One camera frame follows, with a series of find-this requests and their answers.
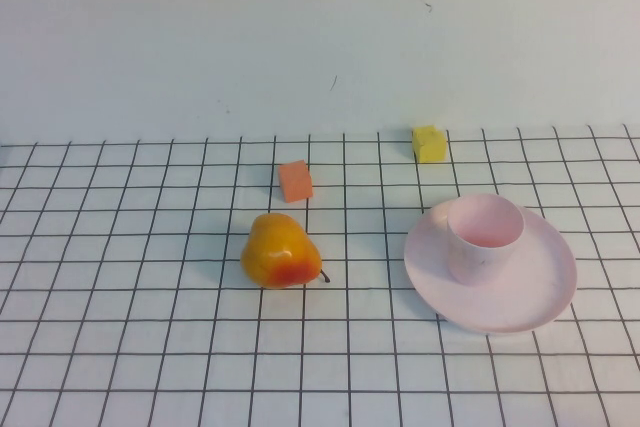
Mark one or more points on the pink plastic cup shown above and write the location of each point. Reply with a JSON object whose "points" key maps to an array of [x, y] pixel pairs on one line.
{"points": [[480, 264]]}

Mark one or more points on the orange foam cube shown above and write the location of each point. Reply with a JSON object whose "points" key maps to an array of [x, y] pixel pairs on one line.
{"points": [[296, 184]]}

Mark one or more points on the white black-grid table mat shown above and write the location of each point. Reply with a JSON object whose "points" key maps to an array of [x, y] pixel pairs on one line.
{"points": [[100, 247]]}

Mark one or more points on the yellow orange toy pear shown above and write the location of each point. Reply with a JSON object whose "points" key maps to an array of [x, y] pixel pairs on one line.
{"points": [[277, 252]]}

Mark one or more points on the yellow foam cube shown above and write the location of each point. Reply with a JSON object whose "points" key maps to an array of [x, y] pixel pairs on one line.
{"points": [[430, 147]]}

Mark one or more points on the pink round plate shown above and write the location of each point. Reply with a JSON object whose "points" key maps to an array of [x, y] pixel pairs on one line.
{"points": [[525, 299]]}

